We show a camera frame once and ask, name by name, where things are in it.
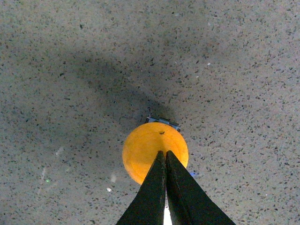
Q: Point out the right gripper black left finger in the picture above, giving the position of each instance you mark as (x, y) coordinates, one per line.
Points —
(148, 206)

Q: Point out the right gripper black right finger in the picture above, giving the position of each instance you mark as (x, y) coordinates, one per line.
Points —
(188, 203)

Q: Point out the yellow push button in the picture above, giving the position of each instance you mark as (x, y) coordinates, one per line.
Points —
(144, 142)

